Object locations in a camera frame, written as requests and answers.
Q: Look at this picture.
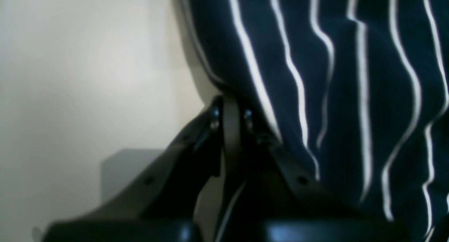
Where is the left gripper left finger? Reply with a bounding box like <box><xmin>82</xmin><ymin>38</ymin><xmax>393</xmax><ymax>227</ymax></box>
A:
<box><xmin>43</xmin><ymin>96</ymin><xmax>223</xmax><ymax>242</ymax></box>

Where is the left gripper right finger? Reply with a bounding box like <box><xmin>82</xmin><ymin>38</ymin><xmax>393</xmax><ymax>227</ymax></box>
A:
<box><xmin>221</xmin><ymin>96</ymin><xmax>410</xmax><ymax>242</ymax></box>

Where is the navy white striped t-shirt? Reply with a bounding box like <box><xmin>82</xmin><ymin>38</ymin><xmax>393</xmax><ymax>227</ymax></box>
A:
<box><xmin>180</xmin><ymin>0</ymin><xmax>449</xmax><ymax>242</ymax></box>

